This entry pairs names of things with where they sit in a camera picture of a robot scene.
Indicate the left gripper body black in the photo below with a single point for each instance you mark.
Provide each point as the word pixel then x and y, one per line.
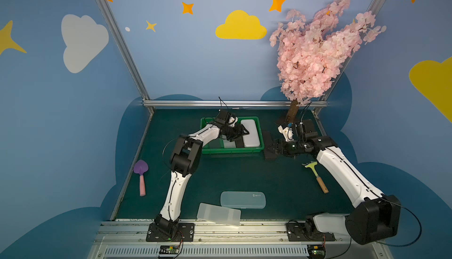
pixel 236 132

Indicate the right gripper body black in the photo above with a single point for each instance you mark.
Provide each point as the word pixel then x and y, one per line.
pixel 277 147

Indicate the black pencil case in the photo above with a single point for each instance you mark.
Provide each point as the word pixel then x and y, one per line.
pixel 239 142
pixel 269 150

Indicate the frosted pencil case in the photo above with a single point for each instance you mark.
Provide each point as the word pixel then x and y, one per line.
pixel 229 144
pixel 219 214

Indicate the white opaque pencil case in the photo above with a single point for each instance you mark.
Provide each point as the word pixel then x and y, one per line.
pixel 252 139

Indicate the light blue pencil case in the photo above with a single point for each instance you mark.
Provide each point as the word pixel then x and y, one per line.
pixel 243 200

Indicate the frosted pencil case front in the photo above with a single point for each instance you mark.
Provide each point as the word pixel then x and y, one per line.
pixel 219 214

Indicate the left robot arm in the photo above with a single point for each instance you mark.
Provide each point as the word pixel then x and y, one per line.
pixel 184 162

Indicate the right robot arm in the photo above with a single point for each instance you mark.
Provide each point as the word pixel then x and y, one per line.
pixel 375 215

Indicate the green plastic storage tray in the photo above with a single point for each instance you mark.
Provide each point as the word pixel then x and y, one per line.
pixel 216 146

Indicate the purple pink toy shovel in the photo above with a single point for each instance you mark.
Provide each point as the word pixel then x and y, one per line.
pixel 140 168

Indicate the pink blossom artificial tree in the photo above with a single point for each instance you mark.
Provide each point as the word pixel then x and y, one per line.
pixel 311 53

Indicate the right circuit board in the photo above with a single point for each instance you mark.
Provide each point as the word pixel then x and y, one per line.
pixel 316 252

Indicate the circuit board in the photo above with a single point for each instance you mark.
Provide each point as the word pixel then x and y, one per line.
pixel 169 250
pixel 316 252

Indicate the left circuit board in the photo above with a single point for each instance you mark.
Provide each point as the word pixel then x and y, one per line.
pixel 169 250

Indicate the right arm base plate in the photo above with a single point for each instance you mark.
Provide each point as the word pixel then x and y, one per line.
pixel 304 231

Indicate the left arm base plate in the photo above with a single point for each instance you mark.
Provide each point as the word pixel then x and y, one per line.
pixel 182 231

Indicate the aluminium front rail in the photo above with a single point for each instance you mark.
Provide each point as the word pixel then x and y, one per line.
pixel 250 240

